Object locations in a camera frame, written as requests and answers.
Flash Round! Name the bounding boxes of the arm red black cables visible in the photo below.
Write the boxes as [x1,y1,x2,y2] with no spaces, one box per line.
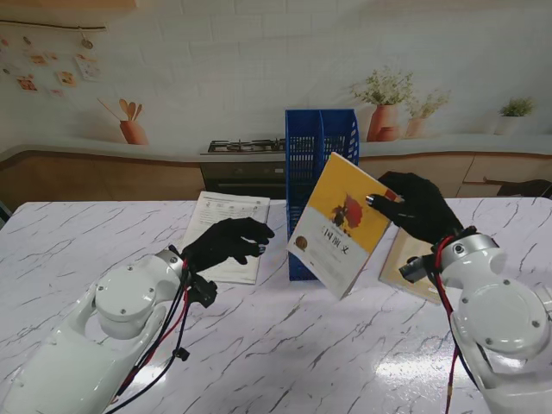
[430,235,480,414]
[103,258,193,414]

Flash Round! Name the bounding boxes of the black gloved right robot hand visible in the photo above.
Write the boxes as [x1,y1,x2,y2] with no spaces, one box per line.
[365,171,465,247]

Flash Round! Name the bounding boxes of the beige cover book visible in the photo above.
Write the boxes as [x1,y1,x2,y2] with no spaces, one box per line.
[379,227,445,305]

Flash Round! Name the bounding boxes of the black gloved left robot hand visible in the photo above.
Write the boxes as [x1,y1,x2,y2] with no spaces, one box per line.
[180,217,276,273]

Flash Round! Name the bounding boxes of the gas hob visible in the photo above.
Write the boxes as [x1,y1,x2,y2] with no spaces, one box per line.
[205,137,288,155]

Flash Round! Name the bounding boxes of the left arm red black cables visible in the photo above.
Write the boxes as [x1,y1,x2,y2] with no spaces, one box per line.
[103,258,193,414]

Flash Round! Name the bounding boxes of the white printed worksheet booklet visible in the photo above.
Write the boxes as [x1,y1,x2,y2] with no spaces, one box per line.
[183,191,272,285]

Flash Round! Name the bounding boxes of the hanging white note card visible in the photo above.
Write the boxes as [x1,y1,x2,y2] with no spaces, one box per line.
[75,53,103,82]

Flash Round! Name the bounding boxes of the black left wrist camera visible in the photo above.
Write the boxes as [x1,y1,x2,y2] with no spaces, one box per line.
[189,273,218,308]

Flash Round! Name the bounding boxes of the wooden hanging rail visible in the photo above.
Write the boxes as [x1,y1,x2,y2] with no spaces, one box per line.
[0,19,107,32]

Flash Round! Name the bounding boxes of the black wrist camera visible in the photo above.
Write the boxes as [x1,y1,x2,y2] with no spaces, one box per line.
[398,255,434,284]
[189,273,218,308]

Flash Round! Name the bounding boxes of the right arm red black cables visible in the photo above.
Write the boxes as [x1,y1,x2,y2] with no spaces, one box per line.
[430,235,480,414]

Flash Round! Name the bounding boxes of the yellow and white cover book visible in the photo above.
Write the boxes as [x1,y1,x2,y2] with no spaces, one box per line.
[286,151,405,301]

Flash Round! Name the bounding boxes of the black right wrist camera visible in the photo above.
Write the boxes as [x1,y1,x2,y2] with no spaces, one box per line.
[398,255,434,284]

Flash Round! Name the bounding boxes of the blue plastic file holder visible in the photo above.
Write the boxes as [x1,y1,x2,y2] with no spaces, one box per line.
[285,108,360,282]

